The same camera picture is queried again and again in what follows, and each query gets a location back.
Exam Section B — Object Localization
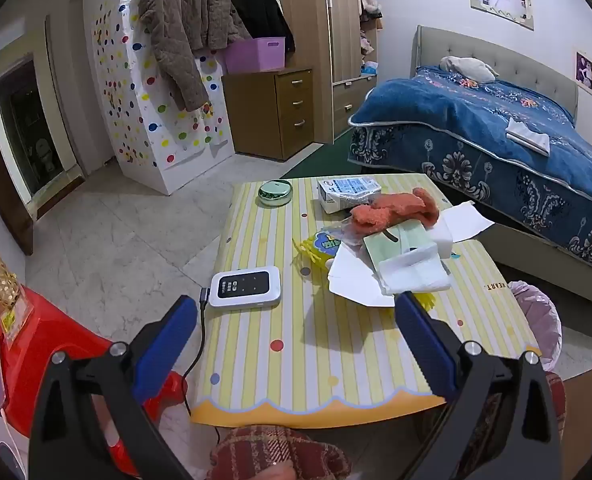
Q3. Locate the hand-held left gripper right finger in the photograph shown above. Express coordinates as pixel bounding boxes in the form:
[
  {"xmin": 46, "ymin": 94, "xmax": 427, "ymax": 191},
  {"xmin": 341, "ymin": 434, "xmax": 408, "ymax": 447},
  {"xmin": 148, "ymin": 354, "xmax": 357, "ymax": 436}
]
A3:
[{"xmin": 394, "ymin": 290, "xmax": 563, "ymax": 480}]

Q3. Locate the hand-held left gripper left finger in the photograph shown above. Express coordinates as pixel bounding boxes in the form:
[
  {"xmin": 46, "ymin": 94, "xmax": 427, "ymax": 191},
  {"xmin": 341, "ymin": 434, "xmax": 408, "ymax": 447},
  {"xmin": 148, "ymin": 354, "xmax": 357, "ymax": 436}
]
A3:
[{"xmin": 28, "ymin": 294, "xmax": 199, "ymax": 480}]

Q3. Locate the white tissue stack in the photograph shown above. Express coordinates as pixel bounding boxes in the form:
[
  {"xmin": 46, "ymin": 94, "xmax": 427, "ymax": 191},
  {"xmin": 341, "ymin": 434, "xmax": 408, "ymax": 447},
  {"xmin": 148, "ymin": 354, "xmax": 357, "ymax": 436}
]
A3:
[{"xmin": 378, "ymin": 245, "xmax": 452, "ymax": 295}]

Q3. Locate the trash bin with pink bag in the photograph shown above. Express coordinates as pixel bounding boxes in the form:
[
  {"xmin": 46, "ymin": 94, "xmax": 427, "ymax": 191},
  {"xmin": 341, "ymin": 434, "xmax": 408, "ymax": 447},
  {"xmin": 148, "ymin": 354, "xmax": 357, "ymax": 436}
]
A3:
[{"xmin": 507, "ymin": 280, "xmax": 563, "ymax": 373}]

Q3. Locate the yellow mesh bag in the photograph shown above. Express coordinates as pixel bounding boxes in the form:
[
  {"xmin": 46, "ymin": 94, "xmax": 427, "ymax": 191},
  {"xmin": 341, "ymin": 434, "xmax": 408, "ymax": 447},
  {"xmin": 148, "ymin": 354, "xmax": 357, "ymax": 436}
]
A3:
[{"xmin": 292, "ymin": 227, "xmax": 437, "ymax": 313}]

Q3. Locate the white device with black screen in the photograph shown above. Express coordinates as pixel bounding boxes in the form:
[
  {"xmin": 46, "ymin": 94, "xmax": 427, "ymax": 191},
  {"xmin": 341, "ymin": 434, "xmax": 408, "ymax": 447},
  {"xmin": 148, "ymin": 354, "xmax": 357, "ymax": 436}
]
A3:
[{"xmin": 208, "ymin": 266, "xmax": 282, "ymax": 308}]

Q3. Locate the striped yellow small table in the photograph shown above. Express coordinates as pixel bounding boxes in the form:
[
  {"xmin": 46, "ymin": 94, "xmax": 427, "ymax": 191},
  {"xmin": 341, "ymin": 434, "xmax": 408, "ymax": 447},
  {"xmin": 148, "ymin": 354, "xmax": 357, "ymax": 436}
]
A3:
[{"xmin": 190, "ymin": 172, "xmax": 542, "ymax": 428}]

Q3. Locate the green tissue pack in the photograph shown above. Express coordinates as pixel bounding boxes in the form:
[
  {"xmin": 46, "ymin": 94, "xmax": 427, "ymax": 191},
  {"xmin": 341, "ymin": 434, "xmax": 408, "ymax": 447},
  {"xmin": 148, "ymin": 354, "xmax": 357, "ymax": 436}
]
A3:
[{"xmin": 363, "ymin": 222, "xmax": 439, "ymax": 271}]

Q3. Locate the red plastic stool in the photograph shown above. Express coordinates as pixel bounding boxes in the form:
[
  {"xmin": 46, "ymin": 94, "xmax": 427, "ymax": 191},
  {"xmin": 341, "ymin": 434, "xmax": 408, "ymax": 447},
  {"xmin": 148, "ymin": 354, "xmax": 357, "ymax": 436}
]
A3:
[{"xmin": 0, "ymin": 284, "xmax": 187, "ymax": 478}]

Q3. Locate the orange fluffy sock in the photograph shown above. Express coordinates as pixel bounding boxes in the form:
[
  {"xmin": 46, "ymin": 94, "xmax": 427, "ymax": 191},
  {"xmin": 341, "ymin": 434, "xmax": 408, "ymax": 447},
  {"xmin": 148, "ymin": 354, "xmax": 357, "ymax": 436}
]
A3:
[{"xmin": 350, "ymin": 187, "xmax": 442, "ymax": 236}]

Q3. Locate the brown cardboard sheet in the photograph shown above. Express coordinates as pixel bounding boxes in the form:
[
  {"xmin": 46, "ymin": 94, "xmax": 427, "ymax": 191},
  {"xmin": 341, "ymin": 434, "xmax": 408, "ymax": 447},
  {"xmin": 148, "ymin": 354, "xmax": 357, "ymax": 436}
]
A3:
[{"xmin": 561, "ymin": 361, "xmax": 592, "ymax": 456}]

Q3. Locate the blue white tissue packet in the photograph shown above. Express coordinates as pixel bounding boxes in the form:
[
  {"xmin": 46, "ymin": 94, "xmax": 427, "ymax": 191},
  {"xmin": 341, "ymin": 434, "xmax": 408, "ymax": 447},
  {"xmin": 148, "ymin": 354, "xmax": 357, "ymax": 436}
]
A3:
[{"xmin": 317, "ymin": 176, "xmax": 383, "ymax": 214}]

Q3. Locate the round green tin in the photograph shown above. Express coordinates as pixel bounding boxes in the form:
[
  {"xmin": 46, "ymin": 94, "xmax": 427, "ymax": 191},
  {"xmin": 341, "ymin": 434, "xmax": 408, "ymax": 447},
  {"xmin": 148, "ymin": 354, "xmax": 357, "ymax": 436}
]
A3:
[{"xmin": 257, "ymin": 180, "xmax": 294, "ymax": 208}]

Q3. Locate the green floor mat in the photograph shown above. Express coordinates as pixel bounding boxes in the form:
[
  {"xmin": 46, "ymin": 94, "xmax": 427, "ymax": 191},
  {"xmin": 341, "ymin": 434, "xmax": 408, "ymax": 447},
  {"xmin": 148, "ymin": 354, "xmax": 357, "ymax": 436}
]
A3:
[{"xmin": 279, "ymin": 130, "xmax": 372, "ymax": 181}]

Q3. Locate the brown wooden door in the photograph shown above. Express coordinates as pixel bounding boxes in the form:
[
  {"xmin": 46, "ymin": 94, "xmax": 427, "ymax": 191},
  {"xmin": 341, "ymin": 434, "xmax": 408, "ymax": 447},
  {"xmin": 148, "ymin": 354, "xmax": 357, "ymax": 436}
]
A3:
[{"xmin": 0, "ymin": 50, "xmax": 34, "ymax": 256}]

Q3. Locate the blue patterned blanket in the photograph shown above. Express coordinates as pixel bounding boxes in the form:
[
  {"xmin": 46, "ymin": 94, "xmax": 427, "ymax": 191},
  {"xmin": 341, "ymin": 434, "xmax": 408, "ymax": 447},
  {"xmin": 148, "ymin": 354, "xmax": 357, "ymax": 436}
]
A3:
[{"xmin": 348, "ymin": 65, "xmax": 592, "ymax": 266}]

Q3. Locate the folded white cloth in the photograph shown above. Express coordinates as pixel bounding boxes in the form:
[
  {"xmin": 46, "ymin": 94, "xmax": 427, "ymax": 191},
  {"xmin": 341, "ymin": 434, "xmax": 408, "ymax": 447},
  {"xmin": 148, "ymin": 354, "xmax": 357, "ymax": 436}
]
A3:
[{"xmin": 505, "ymin": 117, "xmax": 550, "ymax": 156}]

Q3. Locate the white dotted cabinet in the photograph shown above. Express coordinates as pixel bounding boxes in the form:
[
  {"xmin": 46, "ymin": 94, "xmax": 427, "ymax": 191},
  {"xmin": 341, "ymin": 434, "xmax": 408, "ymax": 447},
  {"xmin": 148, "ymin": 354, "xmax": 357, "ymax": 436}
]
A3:
[{"xmin": 92, "ymin": 0, "xmax": 236, "ymax": 196}]

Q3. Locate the brown chest of drawers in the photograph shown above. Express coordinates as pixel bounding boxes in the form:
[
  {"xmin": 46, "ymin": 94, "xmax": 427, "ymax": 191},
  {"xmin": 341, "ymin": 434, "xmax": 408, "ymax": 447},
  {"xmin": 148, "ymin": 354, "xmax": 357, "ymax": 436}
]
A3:
[{"xmin": 222, "ymin": 67, "xmax": 314, "ymax": 162}]

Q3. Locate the dark framed doorway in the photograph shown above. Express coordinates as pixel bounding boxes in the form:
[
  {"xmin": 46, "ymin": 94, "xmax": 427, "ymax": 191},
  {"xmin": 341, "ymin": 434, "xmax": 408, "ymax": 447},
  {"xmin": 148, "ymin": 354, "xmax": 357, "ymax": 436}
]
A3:
[{"xmin": 0, "ymin": 55, "xmax": 84, "ymax": 206}]

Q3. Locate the grey upholstered bed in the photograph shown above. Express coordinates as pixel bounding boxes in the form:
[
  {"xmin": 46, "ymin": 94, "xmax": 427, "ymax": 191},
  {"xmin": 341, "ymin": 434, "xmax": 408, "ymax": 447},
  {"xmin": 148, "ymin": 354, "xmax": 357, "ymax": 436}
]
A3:
[{"xmin": 348, "ymin": 25, "xmax": 592, "ymax": 281}]

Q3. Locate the pink plastic basket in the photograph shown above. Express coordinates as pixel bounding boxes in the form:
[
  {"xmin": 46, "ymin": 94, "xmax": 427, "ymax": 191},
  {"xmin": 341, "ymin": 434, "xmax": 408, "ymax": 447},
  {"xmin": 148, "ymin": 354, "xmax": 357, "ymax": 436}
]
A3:
[{"xmin": 224, "ymin": 36, "xmax": 287, "ymax": 74}]

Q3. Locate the brown quilted jacket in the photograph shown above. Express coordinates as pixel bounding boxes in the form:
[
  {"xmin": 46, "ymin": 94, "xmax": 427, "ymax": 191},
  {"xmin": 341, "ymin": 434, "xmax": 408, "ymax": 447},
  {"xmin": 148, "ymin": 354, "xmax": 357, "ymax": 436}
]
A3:
[{"xmin": 137, "ymin": 0, "xmax": 252, "ymax": 113}]

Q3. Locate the wooden wardrobe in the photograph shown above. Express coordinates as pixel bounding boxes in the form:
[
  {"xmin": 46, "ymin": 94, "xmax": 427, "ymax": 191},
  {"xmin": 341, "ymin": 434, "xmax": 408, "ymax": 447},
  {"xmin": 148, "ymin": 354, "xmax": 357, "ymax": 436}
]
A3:
[{"xmin": 276, "ymin": 0, "xmax": 384, "ymax": 143}]

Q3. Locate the black jacket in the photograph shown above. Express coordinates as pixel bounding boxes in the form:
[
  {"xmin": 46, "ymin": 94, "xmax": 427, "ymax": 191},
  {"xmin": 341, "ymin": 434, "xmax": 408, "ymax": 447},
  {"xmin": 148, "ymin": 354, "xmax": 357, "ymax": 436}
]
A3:
[{"xmin": 230, "ymin": 0, "xmax": 297, "ymax": 53}]

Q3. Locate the black cable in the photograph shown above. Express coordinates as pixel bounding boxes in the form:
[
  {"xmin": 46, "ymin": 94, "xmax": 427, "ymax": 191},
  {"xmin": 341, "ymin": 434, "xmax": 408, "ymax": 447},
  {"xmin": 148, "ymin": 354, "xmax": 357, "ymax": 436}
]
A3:
[{"xmin": 183, "ymin": 287, "xmax": 222, "ymax": 441}]

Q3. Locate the white cable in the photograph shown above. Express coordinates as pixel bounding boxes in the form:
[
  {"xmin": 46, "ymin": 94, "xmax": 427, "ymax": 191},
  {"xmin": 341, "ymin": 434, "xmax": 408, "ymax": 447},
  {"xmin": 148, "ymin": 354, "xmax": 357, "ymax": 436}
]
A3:
[{"xmin": 0, "ymin": 407, "xmax": 27, "ymax": 478}]

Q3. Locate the small wall photo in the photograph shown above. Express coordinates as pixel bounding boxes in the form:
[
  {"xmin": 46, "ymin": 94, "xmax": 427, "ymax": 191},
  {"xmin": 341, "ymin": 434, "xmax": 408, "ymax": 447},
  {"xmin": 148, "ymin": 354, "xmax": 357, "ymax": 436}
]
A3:
[{"xmin": 575, "ymin": 50, "xmax": 592, "ymax": 97}]

